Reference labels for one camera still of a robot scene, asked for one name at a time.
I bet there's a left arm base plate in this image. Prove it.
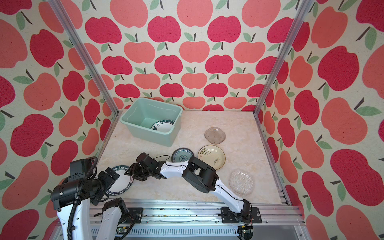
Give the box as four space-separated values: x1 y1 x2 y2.
119 208 144 224

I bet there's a left aluminium corner post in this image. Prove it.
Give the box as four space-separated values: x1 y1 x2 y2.
47 0 120 116

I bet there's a teal patterned small plate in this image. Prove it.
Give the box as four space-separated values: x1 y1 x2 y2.
171 148 195 163

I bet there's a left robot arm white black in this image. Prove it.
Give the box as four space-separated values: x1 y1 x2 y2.
51 157 132 240

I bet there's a cream plate with plant drawing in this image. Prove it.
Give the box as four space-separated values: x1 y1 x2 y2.
198 145 226 170

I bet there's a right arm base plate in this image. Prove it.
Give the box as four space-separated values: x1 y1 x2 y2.
219 208 263 225

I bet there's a white plate dark green rim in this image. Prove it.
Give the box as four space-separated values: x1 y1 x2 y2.
151 120 174 133

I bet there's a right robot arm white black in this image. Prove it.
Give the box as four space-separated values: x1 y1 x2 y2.
125 153 252 224

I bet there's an aluminium corner post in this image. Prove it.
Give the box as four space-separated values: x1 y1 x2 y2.
253 0 316 116
47 0 120 116

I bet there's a mint green plastic bin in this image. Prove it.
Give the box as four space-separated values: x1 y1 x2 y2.
120 98 183 147

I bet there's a clear glass textured plate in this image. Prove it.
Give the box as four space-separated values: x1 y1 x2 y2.
229 169 254 196

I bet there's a brown speckled square plate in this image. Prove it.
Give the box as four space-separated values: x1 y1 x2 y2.
204 127 226 145

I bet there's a right aluminium corner post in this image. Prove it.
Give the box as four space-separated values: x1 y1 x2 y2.
253 0 316 116

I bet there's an aluminium front rail frame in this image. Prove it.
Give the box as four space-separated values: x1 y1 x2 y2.
52 197 313 240

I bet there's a white plate lettered rim front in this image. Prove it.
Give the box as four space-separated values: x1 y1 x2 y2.
107 165 134 196

